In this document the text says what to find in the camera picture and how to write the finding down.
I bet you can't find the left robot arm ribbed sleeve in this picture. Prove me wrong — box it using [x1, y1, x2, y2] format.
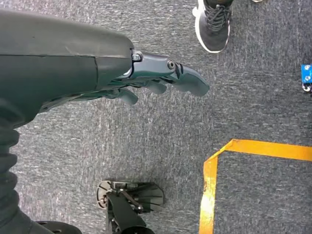
[0, 124, 55, 234]

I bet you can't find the black robot foot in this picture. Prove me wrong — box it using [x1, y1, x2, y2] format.
[36, 220, 83, 234]
[96, 180, 164, 234]

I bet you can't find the yellow floor tape square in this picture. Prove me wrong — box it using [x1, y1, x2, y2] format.
[199, 138, 312, 234]

